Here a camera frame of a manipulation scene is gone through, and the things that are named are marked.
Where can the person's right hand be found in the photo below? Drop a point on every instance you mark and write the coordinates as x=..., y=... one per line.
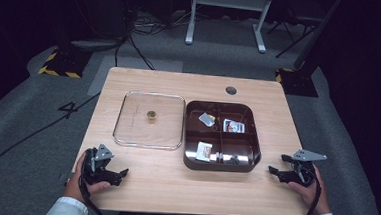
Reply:
x=315, y=195

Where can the white packet with red label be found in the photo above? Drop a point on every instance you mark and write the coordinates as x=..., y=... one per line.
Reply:
x=204, y=151

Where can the white metal stand frame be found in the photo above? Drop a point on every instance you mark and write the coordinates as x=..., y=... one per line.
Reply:
x=230, y=1

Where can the person's left hand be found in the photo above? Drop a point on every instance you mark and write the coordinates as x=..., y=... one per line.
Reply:
x=75, y=182

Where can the white packet with red picture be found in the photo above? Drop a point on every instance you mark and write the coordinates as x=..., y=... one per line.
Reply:
x=234, y=126

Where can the black yellow striped stand base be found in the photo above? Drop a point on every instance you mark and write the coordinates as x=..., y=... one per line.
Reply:
x=297, y=81
x=64, y=64

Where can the grey round stand base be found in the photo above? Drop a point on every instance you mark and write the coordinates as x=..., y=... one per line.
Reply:
x=95, y=44

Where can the clear lid with gold knob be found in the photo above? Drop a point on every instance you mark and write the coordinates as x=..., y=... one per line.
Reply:
x=151, y=120

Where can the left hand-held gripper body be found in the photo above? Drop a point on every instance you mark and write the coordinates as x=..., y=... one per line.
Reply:
x=94, y=168

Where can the black slanted stand post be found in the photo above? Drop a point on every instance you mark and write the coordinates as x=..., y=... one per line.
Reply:
x=318, y=31

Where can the black tripod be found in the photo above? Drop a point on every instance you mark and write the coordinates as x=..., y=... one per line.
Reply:
x=291, y=32

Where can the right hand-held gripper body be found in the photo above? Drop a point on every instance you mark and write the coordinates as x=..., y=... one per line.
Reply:
x=303, y=169

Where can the dark brown compartment box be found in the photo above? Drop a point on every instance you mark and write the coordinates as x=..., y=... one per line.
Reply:
x=221, y=137

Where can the silver and yellow packet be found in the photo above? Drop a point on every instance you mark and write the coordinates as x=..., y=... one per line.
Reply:
x=207, y=119

